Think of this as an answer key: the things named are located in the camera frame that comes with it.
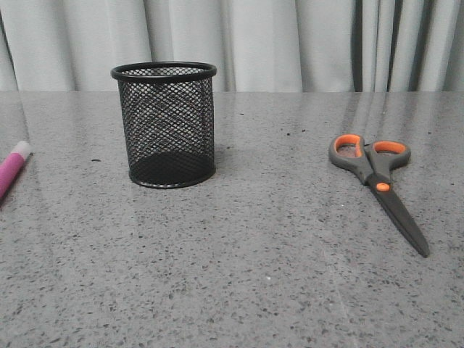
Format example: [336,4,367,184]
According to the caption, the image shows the light grey curtain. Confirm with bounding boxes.
[1,1,463,92]

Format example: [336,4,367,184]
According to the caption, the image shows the black mesh pen holder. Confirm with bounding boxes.
[111,62,217,189]

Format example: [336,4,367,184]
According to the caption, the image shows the grey orange scissors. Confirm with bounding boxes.
[328,133,430,258]

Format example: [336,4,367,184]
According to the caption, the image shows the pink highlighter pen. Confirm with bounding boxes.
[0,141,32,201]

